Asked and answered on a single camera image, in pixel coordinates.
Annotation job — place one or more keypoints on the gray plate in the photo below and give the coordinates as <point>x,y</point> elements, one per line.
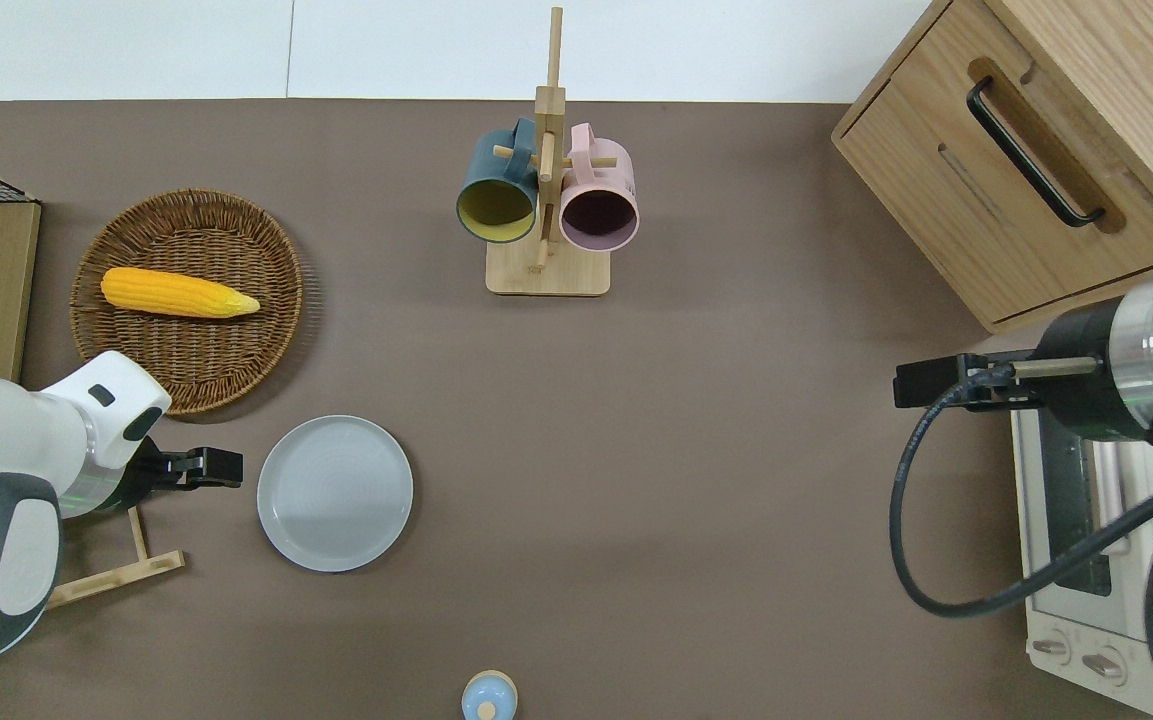
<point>334,494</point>

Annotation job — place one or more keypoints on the yellow corn cob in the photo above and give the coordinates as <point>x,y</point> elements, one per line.
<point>176,293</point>

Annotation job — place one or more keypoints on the wooden cabinet box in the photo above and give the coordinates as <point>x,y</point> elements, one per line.
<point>936,170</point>

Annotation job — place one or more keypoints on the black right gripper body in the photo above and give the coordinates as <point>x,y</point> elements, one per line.
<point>1086,410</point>

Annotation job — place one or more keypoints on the blue service bell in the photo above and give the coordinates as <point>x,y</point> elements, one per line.
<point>489,700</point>

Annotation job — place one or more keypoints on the brown wicker basket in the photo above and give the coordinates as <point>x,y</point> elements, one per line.
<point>206,360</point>

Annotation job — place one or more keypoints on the brown table mat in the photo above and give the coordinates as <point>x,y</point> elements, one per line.
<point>686,450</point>

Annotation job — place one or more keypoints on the pink mug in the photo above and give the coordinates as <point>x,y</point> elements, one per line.
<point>598,215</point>

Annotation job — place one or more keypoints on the wooden mug tree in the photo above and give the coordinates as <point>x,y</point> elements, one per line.
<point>548,275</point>

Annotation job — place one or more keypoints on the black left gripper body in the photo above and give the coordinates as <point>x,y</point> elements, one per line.
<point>148,475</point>

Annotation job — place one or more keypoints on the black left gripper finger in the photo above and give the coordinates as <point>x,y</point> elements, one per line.
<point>216,459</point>
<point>216,478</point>

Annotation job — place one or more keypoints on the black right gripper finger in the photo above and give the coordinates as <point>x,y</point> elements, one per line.
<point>1001,395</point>
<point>921,385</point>

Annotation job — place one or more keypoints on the dark blue mug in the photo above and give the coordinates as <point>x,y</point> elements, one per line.
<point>496,205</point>

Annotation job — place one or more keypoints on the white toaster oven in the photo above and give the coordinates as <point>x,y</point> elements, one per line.
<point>1066,600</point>

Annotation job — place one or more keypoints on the wooden plate rack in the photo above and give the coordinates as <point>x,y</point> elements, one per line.
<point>116,577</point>

